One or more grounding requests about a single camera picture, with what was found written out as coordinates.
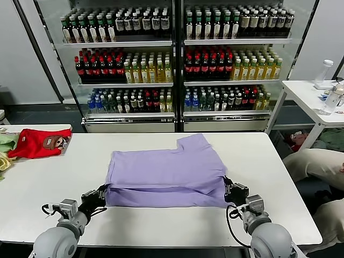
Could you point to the green clear bottle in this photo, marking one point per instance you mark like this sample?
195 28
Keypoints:
203 102
210 102

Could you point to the blue water bottle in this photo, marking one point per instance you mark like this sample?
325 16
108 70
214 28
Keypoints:
187 103
195 103
99 104
91 103

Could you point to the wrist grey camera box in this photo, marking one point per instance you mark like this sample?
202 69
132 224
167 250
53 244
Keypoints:
68 207
255 204

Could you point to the right wrist grey camera box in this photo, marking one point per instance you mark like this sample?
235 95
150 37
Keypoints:
255 204

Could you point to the clear bottle white cap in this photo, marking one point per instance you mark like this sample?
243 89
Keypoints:
323 72

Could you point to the light green garment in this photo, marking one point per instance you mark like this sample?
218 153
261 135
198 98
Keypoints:
6 142

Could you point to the blue packet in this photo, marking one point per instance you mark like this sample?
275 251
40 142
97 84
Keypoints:
323 93

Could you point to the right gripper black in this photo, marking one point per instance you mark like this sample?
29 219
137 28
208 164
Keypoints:
237 193

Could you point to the black framed glass door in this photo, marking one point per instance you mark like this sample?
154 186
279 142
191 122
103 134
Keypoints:
303 40
51 61

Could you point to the small white box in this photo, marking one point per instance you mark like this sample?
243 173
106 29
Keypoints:
321 86

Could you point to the white side table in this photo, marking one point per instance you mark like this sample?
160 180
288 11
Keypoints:
301 94

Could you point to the red bear print garment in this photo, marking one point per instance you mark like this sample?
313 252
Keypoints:
32 146

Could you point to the glass display drinks cooler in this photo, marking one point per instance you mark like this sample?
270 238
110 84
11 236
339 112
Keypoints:
225 125
129 125

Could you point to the person in beige trousers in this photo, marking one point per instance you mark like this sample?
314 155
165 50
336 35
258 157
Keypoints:
314 165

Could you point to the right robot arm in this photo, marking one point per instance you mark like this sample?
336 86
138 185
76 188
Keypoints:
271 239

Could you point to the dark drink bottle white cap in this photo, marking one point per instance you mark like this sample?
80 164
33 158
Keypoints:
140 103
120 105
133 103
217 103
238 101
127 105
231 102
224 103

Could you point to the dark green clothing pile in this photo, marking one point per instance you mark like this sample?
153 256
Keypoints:
333 139

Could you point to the left wrist grey camera box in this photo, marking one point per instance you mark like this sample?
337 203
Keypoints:
68 207

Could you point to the dark bottle beige label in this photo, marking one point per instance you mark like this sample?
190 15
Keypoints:
254 22
245 22

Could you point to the dark tea bottle green cap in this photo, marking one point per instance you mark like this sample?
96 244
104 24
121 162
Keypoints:
66 33
226 29
84 32
102 31
207 29
111 31
93 32
235 29
217 29
189 29
198 29
75 33

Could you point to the white cooler shelf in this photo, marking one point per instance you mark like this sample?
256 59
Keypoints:
121 43
236 41
126 85
129 115
225 113
231 82

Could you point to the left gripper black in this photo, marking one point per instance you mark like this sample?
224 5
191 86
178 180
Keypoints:
92 200

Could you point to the red clothing pile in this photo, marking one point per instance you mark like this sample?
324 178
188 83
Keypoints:
295 141

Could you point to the light purple printed t-shirt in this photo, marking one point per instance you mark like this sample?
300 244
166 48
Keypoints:
166 172

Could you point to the dark bottle blue-white label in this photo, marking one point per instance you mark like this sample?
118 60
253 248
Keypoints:
137 24
128 25
281 20
289 20
263 21
156 23
119 25
272 21
165 23
146 24

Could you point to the pale yellow garment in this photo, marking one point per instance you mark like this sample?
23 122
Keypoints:
4 162

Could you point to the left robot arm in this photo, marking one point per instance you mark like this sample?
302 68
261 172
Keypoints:
53 242

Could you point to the yellow juice bottle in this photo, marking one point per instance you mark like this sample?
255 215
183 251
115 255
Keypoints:
136 73
152 72
162 104
266 100
252 70
260 70
276 69
160 72
237 70
168 71
245 70
169 103
128 73
260 101
144 73
268 70

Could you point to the cola bottle red cap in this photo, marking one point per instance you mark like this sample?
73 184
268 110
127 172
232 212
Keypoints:
188 68
103 70
95 71
204 68
252 100
80 71
147 103
245 100
111 70
87 71
228 68
221 68
213 68
196 68
119 70
155 103

